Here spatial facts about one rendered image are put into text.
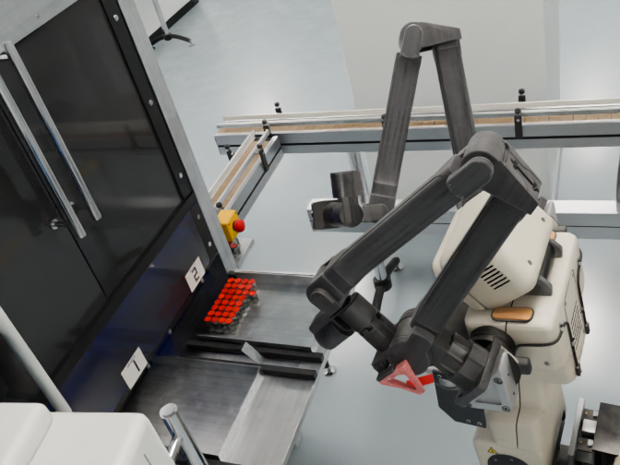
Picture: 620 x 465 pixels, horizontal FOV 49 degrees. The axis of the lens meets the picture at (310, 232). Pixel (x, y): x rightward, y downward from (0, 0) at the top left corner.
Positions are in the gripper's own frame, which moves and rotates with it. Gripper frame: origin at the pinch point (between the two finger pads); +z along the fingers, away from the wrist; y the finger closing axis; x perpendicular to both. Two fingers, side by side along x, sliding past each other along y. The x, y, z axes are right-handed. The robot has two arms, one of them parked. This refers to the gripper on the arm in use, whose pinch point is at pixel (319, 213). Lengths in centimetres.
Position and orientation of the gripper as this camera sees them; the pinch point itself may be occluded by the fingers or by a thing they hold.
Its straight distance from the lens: 170.3
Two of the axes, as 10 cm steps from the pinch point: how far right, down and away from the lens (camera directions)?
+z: -3.5, -0.4, 9.4
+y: -9.3, 1.0, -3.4
